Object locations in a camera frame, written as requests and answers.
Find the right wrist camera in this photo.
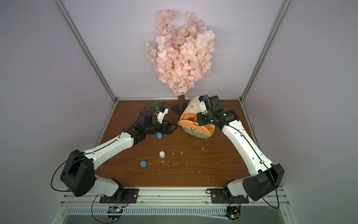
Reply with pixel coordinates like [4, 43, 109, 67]
[199, 95, 224, 114]

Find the circuit board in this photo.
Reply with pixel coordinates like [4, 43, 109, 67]
[225, 206, 241, 222]
[107, 206, 124, 223]

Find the left circuit board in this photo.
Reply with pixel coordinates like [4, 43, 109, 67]
[107, 206, 124, 223]

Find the green toy hammer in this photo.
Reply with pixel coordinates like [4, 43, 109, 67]
[150, 101, 160, 111]

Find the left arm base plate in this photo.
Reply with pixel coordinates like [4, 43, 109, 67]
[99, 188, 139, 204]

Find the cream cylindrical drawer cabinet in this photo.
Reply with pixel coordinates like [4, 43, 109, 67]
[180, 96, 216, 140]

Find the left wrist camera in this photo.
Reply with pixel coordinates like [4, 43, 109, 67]
[157, 107, 169, 124]

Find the right circuit board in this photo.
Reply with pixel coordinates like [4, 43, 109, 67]
[225, 206, 241, 222]

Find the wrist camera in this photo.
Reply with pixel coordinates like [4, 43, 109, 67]
[157, 107, 169, 124]
[199, 95, 224, 114]

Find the orange top drawer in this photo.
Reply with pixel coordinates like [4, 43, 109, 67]
[178, 113, 215, 139]

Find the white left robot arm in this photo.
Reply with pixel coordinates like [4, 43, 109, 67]
[60, 109, 179, 201]

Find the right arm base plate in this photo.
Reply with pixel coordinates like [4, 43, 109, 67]
[206, 188, 249, 204]

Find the pink cherry blossom tree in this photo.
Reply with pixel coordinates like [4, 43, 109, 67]
[146, 9, 216, 112]

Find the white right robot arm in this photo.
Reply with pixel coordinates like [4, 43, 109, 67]
[196, 109, 284, 201]

